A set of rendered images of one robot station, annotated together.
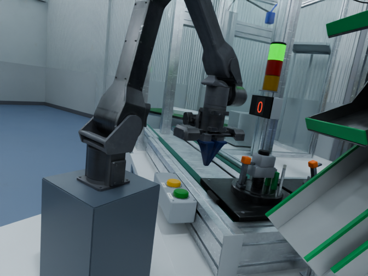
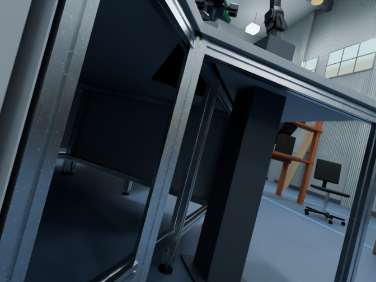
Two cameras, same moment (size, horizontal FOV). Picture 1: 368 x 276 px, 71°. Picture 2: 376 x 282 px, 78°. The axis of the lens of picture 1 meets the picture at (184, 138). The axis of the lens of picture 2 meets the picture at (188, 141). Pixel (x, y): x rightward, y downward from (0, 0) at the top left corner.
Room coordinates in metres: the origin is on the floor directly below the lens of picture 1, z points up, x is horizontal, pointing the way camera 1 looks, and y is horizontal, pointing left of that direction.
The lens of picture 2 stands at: (1.40, 0.56, 0.52)
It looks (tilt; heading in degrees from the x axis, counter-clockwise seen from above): 1 degrees up; 218
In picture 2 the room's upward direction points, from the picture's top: 14 degrees clockwise
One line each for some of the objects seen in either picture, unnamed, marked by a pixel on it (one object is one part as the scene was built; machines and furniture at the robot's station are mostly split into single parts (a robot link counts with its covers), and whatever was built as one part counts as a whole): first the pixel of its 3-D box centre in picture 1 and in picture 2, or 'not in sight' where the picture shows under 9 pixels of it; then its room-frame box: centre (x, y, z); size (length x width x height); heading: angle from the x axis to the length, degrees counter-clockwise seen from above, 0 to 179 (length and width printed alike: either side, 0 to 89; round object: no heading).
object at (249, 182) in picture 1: (256, 190); not in sight; (0.68, -0.22, 0.98); 0.14 x 0.14 x 0.02
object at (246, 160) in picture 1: (246, 170); not in sight; (0.67, -0.18, 1.04); 0.04 x 0.02 x 0.08; 109
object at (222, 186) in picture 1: (254, 196); not in sight; (0.68, -0.22, 0.96); 0.24 x 0.24 x 0.02; 19
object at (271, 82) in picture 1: (270, 83); not in sight; (0.90, -0.27, 1.29); 0.05 x 0.05 x 0.05
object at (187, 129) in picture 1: (212, 121); (217, 0); (0.64, -0.07, 1.16); 0.19 x 0.06 x 0.08; 122
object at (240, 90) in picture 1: (226, 83); not in sight; (0.67, -0.09, 1.26); 0.12 x 0.08 x 0.11; 139
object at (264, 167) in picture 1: (264, 163); not in sight; (0.68, -0.23, 1.06); 0.08 x 0.04 x 0.07; 109
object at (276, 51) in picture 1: (276, 52); not in sight; (0.90, -0.27, 1.39); 0.05 x 0.05 x 0.05
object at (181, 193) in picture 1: (180, 194); not in sight; (0.62, -0.01, 0.96); 0.04 x 0.04 x 0.02
